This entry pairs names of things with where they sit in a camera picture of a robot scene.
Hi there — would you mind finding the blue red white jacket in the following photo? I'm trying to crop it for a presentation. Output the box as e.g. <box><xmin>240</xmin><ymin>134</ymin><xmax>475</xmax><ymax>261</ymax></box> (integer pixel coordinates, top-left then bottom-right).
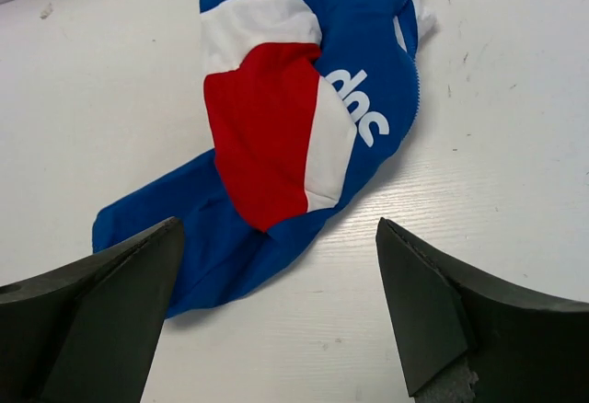
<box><xmin>92</xmin><ymin>0</ymin><xmax>433</xmax><ymax>316</ymax></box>

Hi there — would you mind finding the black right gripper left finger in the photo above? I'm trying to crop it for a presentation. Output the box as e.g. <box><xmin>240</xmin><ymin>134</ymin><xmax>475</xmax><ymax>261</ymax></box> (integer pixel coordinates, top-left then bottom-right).
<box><xmin>1</xmin><ymin>218</ymin><xmax>184</xmax><ymax>402</ymax></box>

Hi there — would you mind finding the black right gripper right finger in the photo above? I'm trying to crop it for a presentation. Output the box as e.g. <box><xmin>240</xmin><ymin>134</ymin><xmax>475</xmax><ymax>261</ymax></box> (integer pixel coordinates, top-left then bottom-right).
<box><xmin>376</xmin><ymin>219</ymin><xmax>588</xmax><ymax>402</ymax></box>

